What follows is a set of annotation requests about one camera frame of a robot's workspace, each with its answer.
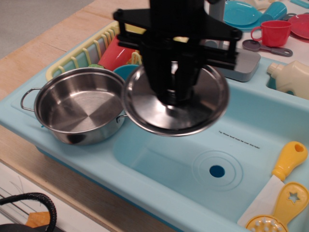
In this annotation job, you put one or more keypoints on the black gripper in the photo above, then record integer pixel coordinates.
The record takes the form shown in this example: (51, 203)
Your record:
(157, 59)

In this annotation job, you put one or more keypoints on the steel pot lid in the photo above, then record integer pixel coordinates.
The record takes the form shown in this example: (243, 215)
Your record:
(207, 104)

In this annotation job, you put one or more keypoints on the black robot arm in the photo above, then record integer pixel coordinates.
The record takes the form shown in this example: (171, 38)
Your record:
(176, 39)

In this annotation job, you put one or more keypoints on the blue cup in rack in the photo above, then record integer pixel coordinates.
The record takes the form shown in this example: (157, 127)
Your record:
(125, 70)

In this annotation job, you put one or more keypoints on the red cup in rack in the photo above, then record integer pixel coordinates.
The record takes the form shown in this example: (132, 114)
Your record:
(115, 55)

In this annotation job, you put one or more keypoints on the grey toy faucet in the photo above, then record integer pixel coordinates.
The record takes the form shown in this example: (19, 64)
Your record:
(247, 61)

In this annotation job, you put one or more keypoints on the grey measuring spoon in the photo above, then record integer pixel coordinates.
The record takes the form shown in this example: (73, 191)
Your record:
(255, 46)

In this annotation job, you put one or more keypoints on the green item in rack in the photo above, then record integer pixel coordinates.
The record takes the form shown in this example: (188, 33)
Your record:
(95, 66)

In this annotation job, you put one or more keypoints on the blue toy plate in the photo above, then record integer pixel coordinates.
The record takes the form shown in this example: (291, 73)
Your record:
(241, 15)

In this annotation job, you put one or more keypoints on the yellow dish rack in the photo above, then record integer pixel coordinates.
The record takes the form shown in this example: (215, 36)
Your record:
(86, 54)

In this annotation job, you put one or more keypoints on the red toy mug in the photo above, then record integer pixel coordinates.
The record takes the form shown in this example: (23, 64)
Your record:
(273, 33)

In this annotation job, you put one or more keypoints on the blue toy cup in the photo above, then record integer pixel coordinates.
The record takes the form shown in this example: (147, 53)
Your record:
(276, 11)

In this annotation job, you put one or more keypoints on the cream soap bottle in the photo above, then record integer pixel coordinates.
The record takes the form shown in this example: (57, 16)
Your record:
(293, 77)

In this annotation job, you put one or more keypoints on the light blue toy sink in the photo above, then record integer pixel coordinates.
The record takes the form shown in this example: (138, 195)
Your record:
(198, 183)

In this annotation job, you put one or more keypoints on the red toy plate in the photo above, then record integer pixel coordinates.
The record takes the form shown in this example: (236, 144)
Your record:
(300, 25)

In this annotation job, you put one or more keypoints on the orange tape piece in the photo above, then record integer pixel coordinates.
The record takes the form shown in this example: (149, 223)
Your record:
(38, 219)

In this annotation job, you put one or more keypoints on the steel pot with handles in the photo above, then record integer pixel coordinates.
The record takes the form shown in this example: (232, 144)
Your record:
(81, 106)

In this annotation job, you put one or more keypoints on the yellow handled toy knife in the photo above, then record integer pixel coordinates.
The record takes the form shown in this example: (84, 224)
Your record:
(292, 155)

